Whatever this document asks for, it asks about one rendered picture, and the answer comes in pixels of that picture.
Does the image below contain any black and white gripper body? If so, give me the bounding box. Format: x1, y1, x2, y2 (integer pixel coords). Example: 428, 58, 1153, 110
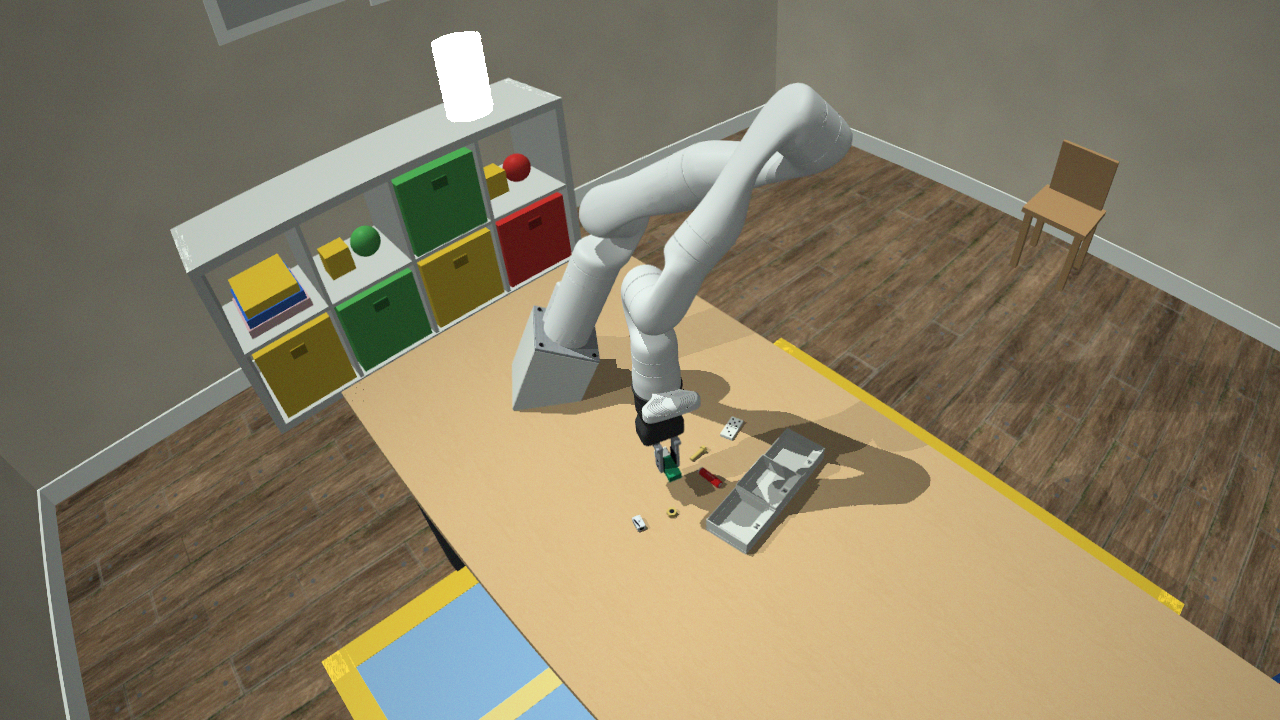
631, 364, 701, 446

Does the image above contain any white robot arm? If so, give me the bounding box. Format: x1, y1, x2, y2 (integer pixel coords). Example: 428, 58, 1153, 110
543, 83, 852, 377

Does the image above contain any green and white eraser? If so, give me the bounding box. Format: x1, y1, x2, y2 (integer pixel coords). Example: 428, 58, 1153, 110
663, 447, 682, 482

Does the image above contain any grey domino with black dots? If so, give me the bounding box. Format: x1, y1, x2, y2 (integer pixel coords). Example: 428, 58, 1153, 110
721, 416, 742, 439

